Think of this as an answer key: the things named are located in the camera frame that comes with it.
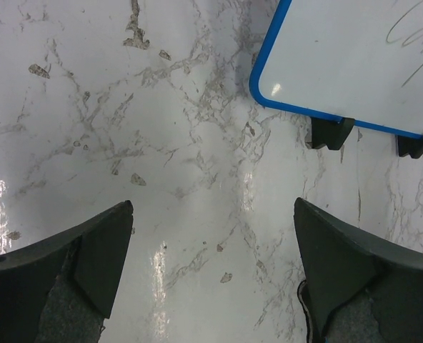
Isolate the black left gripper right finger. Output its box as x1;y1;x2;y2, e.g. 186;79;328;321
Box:
294;198;423;342

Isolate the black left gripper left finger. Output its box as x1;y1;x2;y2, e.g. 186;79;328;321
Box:
0;201;134;342

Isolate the blue-framed small whiteboard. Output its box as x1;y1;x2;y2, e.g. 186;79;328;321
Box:
249;1;423;138

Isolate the black whiteboard foot clip right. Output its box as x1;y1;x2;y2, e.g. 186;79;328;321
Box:
397;136;423;159

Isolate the black whiteboard foot clip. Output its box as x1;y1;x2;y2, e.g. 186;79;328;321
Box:
311;118;355;151
397;136;423;159

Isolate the black whiteboard foot clip left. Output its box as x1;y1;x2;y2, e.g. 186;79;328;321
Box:
311;118;355;151

